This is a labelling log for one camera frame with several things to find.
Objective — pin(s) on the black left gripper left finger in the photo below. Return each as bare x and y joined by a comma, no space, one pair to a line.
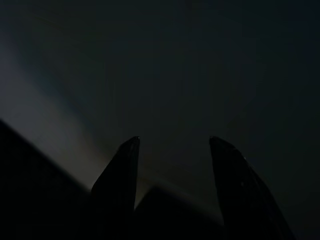
120,180

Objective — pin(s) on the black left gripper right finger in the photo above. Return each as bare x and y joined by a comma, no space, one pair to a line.
240,190

